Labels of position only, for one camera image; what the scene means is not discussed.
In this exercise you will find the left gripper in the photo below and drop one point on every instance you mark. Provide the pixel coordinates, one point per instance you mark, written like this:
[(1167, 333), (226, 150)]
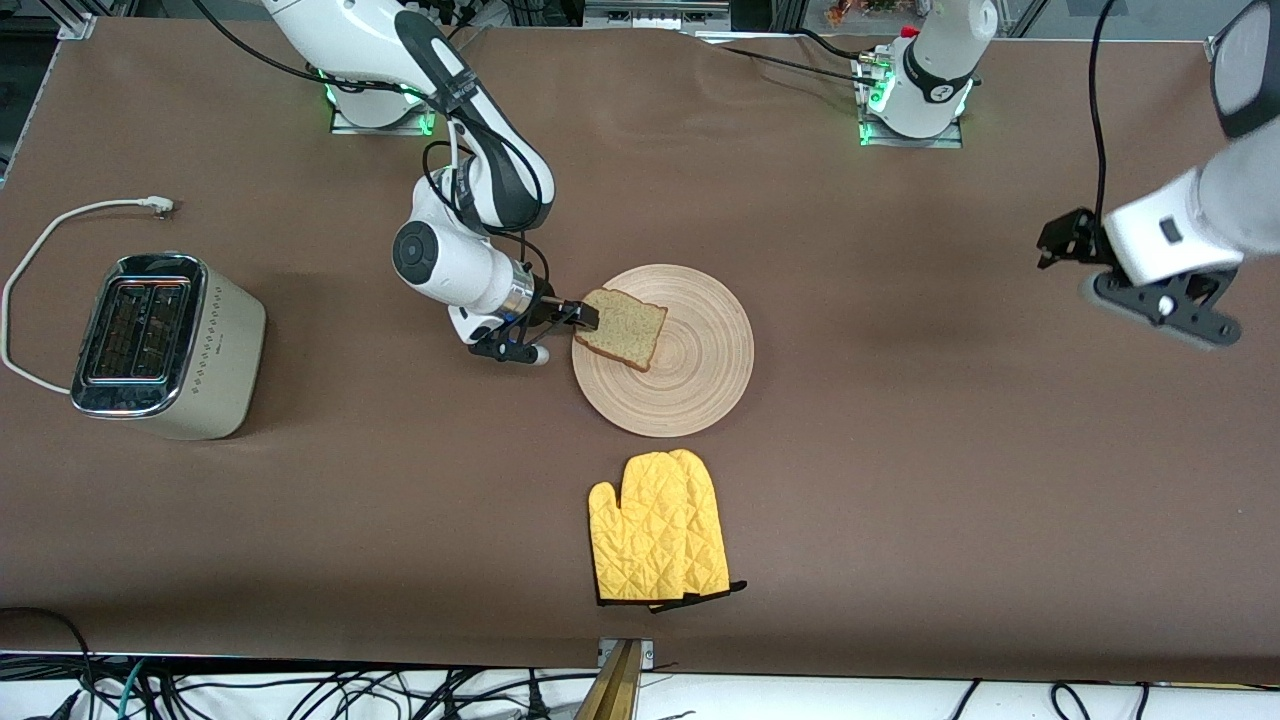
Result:
[(1072, 238)]

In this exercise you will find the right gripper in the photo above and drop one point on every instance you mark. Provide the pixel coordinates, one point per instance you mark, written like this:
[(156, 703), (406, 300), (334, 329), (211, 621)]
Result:
[(549, 305)]

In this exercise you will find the slice of brown bread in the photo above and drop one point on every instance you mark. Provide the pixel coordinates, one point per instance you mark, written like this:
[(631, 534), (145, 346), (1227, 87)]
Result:
[(625, 328)]

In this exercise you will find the round wooden plate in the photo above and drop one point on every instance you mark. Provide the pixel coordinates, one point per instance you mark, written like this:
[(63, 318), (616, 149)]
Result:
[(700, 360)]

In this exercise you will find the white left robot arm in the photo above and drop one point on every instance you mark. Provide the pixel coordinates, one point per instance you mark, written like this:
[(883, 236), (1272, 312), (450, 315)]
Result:
[(940, 60)]

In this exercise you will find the cream and chrome toaster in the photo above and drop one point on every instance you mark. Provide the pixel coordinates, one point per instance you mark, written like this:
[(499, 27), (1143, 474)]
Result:
[(170, 350)]

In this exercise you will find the yellow quilted oven mitt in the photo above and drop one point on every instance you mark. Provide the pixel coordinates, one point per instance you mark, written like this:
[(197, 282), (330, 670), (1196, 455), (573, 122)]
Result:
[(708, 530), (640, 530)]

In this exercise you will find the golden metal bar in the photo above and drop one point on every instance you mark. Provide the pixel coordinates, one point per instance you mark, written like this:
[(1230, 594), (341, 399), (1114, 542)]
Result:
[(612, 690)]

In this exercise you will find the aluminium corner bracket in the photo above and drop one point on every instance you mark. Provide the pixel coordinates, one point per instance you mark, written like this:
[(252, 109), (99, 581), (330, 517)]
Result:
[(1212, 50), (78, 25)]

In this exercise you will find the small silver table bracket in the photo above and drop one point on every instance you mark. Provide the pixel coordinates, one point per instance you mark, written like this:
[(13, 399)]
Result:
[(648, 652)]

